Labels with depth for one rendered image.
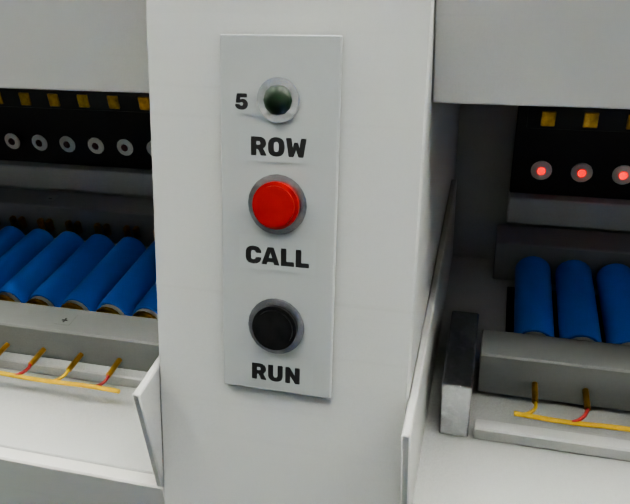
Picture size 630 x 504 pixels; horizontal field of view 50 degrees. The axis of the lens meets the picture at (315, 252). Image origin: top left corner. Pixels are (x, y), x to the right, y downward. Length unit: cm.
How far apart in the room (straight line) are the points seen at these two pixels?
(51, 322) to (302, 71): 19
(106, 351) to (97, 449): 5
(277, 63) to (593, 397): 19
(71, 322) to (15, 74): 12
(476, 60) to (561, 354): 14
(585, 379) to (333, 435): 11
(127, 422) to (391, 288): 15
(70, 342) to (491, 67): 23
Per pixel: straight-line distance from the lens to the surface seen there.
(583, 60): 23
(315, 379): 24
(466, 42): 22
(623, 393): 32
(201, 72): 24
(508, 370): 31
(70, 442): 32
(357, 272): 23
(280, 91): 22
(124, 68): 26
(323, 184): 22
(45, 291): 38
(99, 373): 34
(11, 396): 36
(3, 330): 37
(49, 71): 28
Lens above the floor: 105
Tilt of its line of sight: 15 degrees down
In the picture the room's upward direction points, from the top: 1 degrees clockwise
